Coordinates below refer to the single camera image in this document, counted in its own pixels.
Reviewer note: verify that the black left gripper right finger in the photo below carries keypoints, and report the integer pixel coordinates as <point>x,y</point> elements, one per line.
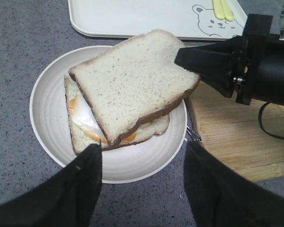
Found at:
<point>219,197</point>

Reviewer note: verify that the white round plate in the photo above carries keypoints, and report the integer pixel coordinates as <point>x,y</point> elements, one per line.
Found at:
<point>49,119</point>

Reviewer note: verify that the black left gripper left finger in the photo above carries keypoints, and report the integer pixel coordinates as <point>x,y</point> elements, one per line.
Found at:
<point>67,199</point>

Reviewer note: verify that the fried egg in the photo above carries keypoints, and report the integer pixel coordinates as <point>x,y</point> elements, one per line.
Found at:
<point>83,117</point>

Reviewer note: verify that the metal board handle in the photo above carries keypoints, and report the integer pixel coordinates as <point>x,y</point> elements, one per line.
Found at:
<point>190,130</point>

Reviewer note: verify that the white bread slice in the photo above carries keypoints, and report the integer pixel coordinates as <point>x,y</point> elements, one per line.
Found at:
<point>134,82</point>

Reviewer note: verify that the wooden cutting board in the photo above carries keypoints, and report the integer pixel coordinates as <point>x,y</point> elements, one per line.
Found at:
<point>249,139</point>

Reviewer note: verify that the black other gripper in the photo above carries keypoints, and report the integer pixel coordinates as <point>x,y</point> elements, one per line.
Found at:
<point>257,53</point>

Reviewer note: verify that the bottom bread slice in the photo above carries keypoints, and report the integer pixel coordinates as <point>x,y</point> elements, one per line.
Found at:
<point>80,141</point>

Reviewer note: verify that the white bear tray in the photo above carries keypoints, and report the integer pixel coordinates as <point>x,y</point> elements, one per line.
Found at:
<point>185,19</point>

